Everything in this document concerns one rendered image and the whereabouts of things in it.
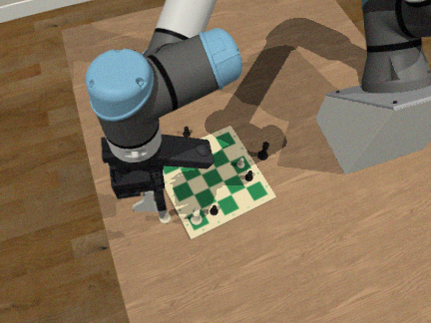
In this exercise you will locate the green and cream chessboard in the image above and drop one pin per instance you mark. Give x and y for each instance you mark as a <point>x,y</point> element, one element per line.
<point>222,184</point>

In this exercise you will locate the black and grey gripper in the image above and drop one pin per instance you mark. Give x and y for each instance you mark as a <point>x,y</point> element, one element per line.
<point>131,181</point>

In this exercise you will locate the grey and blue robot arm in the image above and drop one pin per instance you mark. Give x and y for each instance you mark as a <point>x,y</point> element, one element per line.
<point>129,96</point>

